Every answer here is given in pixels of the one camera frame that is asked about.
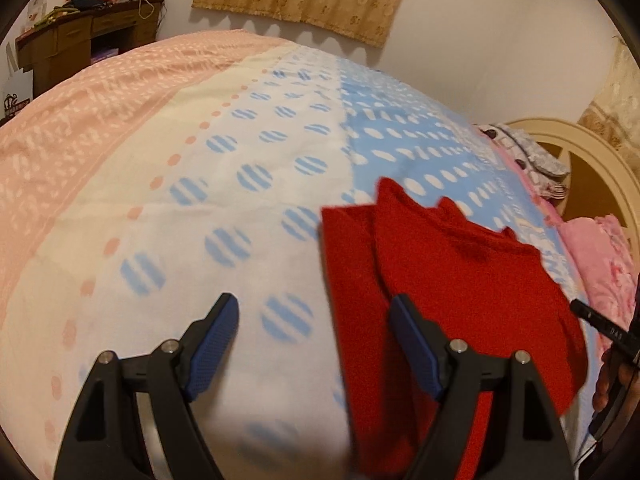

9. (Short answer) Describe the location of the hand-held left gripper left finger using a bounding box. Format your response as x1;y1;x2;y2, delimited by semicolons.
52;292;241;480

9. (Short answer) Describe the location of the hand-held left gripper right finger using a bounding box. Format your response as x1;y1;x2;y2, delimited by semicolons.
389;294;573;480

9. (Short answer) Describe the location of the red knitted sweater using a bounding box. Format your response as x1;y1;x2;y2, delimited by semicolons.
320;177;590;480

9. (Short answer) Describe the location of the person's right hand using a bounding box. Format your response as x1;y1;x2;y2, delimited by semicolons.
591;344;634;414

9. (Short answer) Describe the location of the pink pillow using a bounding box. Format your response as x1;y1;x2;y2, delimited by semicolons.
556;214;640;332

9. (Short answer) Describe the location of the grey patterned pillow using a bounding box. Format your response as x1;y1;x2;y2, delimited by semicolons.
479;123;571;177

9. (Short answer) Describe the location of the cream wooden headboard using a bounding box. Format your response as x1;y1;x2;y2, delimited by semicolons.
502;117;640;227

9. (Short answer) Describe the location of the printed bed sheet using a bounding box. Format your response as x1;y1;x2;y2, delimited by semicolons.
0;30;596;480

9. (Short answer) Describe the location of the beige floral long curtain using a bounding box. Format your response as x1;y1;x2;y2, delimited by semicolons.
576;35;640;155

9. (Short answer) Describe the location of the white paper bag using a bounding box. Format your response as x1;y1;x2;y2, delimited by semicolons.
0;67;35;122

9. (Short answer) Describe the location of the brown wooden desk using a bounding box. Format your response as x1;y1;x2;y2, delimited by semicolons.
15;0;167;99

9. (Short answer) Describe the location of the white card box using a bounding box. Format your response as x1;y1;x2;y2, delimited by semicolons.
22;0;49;29

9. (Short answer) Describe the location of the white cable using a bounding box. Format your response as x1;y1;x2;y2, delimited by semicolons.
137;0;167;23

